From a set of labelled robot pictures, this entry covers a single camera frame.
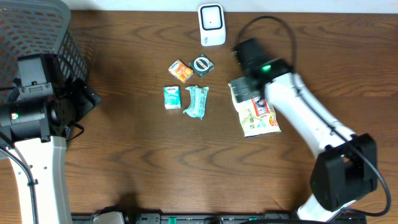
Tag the orange tissue packet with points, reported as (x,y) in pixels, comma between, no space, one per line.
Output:
(180,71)

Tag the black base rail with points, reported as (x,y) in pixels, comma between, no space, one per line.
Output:
(118,215)

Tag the teal Kleenex tissue packet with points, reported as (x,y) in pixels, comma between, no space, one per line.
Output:
(172,97)

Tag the dark green round-logo packet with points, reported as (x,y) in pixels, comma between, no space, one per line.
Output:
(202,65)

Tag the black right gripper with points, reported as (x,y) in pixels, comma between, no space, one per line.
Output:
(240,88)

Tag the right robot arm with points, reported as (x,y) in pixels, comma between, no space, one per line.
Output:
(346,164)

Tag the teal wipes packet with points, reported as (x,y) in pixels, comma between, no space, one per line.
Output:
(198,97)

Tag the dark grey plastic basket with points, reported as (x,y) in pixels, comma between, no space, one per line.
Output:
(37,47)

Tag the white barcode scanner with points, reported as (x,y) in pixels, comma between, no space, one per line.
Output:
(212,25)

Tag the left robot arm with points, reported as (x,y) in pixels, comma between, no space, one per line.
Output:
(35,129)

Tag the yellow snack bag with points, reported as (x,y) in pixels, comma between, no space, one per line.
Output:
(257,117)

